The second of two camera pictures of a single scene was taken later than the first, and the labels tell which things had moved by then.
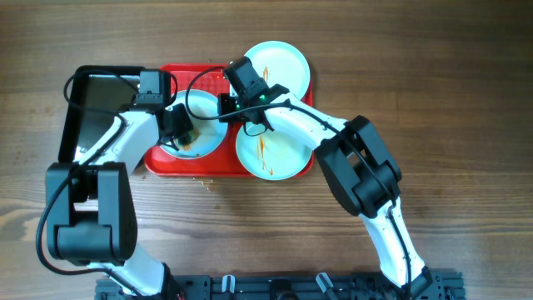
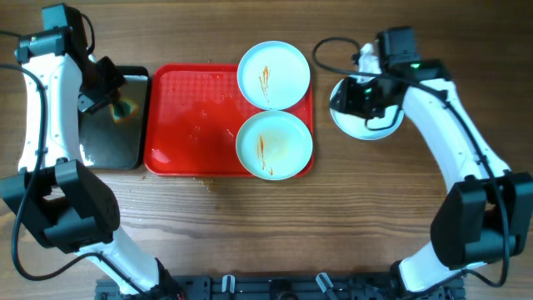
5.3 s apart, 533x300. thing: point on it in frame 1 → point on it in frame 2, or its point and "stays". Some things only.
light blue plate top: (281, 64) stays
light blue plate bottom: (275, 154) stays
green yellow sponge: (195, 134) → (122, 109)
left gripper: (179, 112) → (116, 85)
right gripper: (226, 114) → (351, 102)
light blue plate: (201, 109) → (361, 128)
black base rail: (425, 286) stays
